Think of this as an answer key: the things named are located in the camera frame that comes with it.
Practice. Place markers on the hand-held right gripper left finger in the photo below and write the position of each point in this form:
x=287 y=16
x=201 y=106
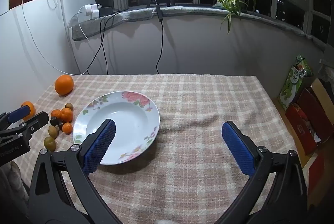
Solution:
x=101 y=145

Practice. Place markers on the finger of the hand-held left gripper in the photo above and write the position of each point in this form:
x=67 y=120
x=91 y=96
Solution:
x=18 y=113
x=36 y=121

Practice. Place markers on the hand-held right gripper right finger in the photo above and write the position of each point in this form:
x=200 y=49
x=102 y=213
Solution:
x=238 y=148

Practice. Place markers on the large orange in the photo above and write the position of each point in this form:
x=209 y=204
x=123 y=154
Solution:
x=31 y=106
x=64 y=85

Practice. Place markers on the dark purple fruit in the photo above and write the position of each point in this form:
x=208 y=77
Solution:
x=53 y=122
x=60 y=125

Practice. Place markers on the small green-brown kiwi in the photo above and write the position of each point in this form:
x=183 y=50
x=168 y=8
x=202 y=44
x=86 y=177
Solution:
x=69 y=106
x=49 y=143
x=53 y=132

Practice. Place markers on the small tangerine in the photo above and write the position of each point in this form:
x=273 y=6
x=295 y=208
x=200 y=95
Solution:
x=55 y=114
x=67 y=114

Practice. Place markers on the floral white plate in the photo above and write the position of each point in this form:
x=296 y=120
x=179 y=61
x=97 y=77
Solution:
x=125 y=119

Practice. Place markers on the white panel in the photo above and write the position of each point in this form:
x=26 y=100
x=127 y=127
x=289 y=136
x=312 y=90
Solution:
x=15 y=57

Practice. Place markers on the beige plaid tablecloth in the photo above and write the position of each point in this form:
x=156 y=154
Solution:
x=195 y=109

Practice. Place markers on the green printed box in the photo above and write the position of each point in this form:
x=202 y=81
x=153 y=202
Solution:
x=293 y=83

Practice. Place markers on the white charger plug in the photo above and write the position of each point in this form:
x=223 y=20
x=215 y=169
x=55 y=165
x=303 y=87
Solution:
x=91 y=11

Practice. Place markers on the black power adapter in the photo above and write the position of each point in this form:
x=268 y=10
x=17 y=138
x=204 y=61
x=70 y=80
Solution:
x=105 y=10

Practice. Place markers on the grey windowsill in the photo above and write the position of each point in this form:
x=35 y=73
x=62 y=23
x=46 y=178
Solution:
x=182 y=12

